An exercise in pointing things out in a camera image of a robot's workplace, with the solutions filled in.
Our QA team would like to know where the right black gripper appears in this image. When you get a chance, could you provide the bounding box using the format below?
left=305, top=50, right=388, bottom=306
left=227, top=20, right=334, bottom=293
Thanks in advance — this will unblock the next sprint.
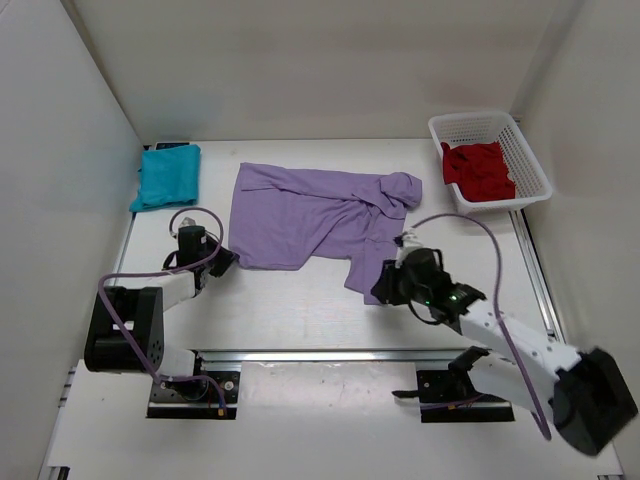
left=374, top=258, right=433, bottom=305

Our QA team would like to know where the purple t shirt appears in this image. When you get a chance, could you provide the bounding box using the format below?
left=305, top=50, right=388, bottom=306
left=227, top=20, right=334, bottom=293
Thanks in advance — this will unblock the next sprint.
left=228, top=163, right=423, bottom=305

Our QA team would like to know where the teal t shirt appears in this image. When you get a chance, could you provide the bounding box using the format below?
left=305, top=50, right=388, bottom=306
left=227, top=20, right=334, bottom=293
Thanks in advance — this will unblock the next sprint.
left=129, top=144, right=201, bottom=213

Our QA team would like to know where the red t shirt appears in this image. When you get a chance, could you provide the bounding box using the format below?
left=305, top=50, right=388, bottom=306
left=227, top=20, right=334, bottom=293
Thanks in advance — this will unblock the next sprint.
left=440, top=142, right=516, bottom=202

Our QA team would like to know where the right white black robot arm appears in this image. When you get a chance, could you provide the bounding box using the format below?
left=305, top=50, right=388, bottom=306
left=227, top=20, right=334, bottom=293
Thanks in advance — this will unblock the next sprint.
left=371, top=248, right=639, bottom=457

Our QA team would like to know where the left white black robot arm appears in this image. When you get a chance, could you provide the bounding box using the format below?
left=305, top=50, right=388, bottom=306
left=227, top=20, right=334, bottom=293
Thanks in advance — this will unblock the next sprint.
left=84, top=225, right=238, bottom=400

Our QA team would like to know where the blue label sticker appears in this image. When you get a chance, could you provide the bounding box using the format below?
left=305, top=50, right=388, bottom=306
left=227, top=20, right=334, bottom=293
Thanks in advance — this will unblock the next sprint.
left=154, top=142, right=190, bottom=150

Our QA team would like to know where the aluminium rail front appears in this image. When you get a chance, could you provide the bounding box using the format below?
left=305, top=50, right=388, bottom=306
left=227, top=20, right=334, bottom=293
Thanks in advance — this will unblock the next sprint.
left=199, top=349, right=464, bottom=363

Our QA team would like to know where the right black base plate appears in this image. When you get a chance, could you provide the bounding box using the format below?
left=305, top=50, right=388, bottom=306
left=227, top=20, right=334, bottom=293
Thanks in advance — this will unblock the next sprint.
left=416, top=370, right=515, bottom=424

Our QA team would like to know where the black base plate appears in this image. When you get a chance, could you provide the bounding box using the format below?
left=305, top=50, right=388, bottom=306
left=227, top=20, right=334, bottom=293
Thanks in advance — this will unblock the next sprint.
left=416, top=370, right=515, bottom=424
left=146, top=360, right=241, bottom=420

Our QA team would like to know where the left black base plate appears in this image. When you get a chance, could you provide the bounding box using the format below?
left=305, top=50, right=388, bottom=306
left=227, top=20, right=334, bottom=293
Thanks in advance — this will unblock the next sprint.
left=146, top=360, right=241, bottom=420

